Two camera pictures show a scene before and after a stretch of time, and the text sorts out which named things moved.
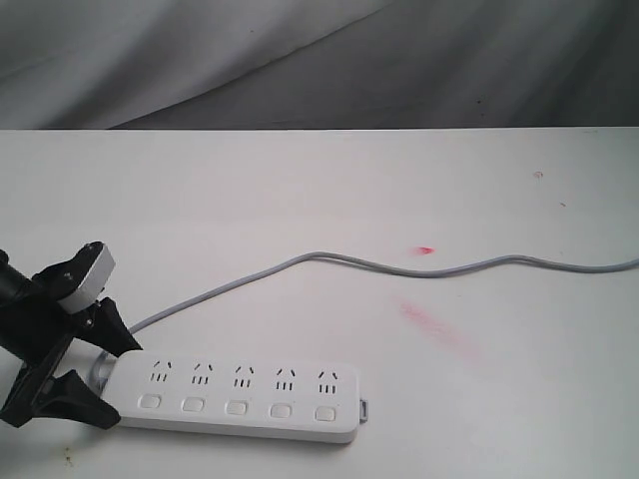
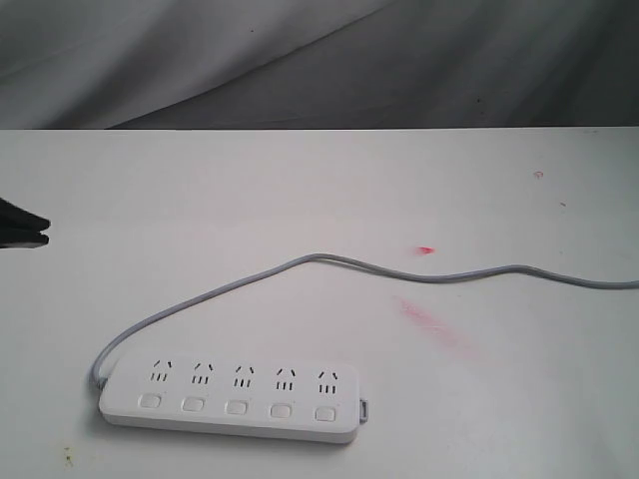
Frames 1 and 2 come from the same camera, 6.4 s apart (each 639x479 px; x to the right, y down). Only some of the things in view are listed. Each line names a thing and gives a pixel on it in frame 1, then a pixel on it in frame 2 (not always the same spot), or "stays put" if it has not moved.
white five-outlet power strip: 284,398 stays put
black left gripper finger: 67,396 to 23,240
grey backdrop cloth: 319,64 stays put
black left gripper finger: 103,324 to 15,219
